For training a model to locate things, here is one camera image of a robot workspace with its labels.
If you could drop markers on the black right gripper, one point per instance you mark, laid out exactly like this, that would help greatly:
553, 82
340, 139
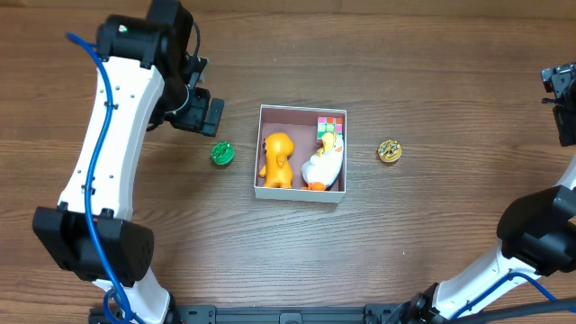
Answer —
563, 106

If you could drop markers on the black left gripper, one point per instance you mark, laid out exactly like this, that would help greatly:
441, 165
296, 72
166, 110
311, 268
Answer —
208, 117

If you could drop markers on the green spinning top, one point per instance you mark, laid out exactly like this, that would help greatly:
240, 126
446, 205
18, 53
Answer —
222, 153

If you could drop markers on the orange plush toy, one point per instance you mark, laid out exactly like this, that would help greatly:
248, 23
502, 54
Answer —
277, 171

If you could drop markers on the white cardboard box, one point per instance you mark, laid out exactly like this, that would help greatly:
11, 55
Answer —
301, 125

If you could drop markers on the colourful puzzle cube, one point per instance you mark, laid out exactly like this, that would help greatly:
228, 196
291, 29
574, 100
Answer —
328, 124

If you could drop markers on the white plush duck yellow hat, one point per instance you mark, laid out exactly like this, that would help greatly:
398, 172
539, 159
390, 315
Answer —
322, 169

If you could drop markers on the gold blue spinning top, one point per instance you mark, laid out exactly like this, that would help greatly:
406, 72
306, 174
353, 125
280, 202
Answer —
389, 151

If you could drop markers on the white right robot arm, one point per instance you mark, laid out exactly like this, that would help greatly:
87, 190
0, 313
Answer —
535, 238

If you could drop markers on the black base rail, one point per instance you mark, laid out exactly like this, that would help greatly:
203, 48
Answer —
208, 314

